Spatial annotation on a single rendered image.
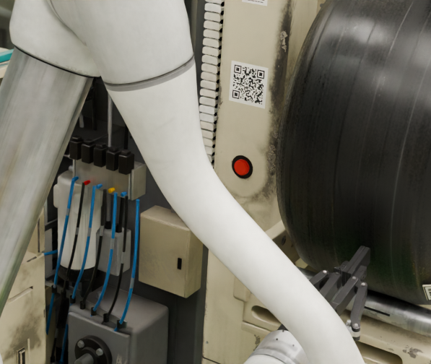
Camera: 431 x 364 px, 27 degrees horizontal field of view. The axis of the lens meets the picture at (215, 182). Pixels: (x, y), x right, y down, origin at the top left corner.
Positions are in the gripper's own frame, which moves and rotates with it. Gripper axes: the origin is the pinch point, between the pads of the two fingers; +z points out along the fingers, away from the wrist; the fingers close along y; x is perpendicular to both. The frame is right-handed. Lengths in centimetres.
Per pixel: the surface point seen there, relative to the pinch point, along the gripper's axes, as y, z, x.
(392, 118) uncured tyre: -1.4, 8.1, -22.2
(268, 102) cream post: 28.0, 24.0, -9.4
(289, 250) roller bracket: 23.3, 21.9, 21.4
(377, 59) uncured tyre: 3.5, 13.4, -28.0
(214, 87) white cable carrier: 40.1, 25.0, -9.1
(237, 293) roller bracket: 24.9, 4.8, 19.6
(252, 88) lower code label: 31.5, 24.4, -11.1
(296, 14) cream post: 26.1, 31.5, -23.4
